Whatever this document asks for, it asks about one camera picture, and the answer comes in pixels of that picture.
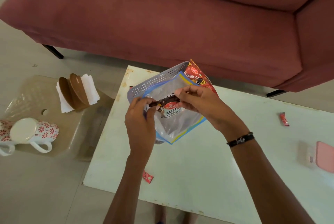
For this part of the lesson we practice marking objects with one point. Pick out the person's left hand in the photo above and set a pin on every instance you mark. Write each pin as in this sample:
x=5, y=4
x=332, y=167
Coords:
x=139, y=130

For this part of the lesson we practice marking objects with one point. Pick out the person's right hand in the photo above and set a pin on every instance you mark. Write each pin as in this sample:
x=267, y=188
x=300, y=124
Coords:
x=208, y=106

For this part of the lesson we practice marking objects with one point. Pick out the person's left thumb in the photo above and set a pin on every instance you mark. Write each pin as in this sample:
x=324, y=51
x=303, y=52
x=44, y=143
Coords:
x=151, y=113

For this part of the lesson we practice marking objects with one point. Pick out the person's right thumb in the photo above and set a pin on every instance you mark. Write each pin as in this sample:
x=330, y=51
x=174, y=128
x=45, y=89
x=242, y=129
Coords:
x=182, y=98

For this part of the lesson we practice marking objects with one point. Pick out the small brown sachet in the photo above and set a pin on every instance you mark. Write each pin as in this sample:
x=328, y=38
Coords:
x=165, y=101

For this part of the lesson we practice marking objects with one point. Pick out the person's right forearm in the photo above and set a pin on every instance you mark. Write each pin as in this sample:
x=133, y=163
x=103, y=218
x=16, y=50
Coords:
x=266, y=179

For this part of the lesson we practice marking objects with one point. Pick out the person's left forearm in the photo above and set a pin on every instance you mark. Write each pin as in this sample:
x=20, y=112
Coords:
x=130, y=192

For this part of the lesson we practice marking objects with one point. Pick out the silver blue-edged peanut packet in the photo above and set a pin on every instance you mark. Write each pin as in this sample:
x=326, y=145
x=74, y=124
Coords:
x=177, y=123

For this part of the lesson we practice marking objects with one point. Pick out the red snack packet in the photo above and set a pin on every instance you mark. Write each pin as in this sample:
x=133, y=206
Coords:
x=194, y=72

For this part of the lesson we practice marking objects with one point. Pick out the grey perforated plastic basket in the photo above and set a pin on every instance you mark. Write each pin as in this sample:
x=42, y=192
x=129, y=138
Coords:
x=154, y=81

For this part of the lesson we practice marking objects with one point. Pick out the white paper napkins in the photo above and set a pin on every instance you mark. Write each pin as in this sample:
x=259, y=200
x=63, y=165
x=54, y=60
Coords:
x=91, y=91

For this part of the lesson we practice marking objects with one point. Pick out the small red sachet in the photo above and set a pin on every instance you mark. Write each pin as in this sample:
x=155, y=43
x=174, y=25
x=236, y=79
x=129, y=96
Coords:
x=148, y=177
x=284, y=119

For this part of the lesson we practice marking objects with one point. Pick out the brown wooden napkin holder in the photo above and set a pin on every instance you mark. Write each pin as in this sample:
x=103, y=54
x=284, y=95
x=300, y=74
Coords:
x=77, y=91

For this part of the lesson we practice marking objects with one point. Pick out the maroon fabric sofa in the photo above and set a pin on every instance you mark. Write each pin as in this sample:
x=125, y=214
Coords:
x=161, y=23

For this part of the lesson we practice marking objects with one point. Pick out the black sofa leg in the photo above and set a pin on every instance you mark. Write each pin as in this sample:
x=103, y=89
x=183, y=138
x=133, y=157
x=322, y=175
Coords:
x=276, y=93
x=53, y=51

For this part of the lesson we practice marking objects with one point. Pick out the white mug red floral print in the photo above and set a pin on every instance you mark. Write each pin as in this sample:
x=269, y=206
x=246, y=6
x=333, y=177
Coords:
x=4, y=132
x=31, y=131

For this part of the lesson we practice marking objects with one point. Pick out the clear plastic wrapper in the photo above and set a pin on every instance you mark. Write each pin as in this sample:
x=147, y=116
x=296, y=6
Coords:
x=306, y=154

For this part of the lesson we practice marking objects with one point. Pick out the pink phone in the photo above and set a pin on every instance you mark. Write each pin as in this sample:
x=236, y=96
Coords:
x=326, y=156

